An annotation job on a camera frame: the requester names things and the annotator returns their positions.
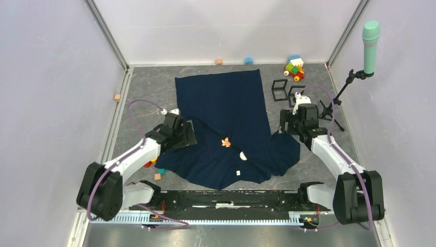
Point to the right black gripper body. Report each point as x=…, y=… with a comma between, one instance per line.
x=298, y=126

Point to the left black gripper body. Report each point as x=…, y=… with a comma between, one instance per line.
x=179, y=138

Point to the orange flower brooch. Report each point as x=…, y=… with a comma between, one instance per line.
x=226, y=143

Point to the navy blue t-shirt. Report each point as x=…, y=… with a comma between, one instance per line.
x=228, y=105

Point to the round gold brooch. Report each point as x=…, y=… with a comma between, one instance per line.
x=242, y=156

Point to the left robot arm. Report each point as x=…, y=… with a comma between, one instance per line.
x=104, y=190

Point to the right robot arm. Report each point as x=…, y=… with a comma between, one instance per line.
x=358, y=195

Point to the black microphone tripod stand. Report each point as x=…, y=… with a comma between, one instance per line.
x=327, y=111

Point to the colourful toy block car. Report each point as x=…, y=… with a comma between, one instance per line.
x=294, y=68

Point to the blue cup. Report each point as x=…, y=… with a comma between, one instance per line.
x=248, y=61

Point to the mint green microphone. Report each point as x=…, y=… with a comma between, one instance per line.
x=370, y=36

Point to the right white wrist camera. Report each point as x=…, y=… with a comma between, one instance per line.
x=300, y=99

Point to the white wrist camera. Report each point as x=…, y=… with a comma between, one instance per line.
x=174, y=111
x=300, y=99

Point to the left black display frame box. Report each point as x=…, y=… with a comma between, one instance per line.
x=278, y=90

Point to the black display frame box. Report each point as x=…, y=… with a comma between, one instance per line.
x=292, y=94
x=278, y=90

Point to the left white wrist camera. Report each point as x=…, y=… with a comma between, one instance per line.
x=174, y=111

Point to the right black display frame box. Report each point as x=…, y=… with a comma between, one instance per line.
x=292, y=94

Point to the red yellow ring stacker toy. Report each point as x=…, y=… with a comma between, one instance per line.
x=150, y=163

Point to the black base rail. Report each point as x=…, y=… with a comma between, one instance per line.
x=231, y=204

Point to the aluminium frame rail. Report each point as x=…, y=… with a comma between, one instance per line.
x=138, y=226

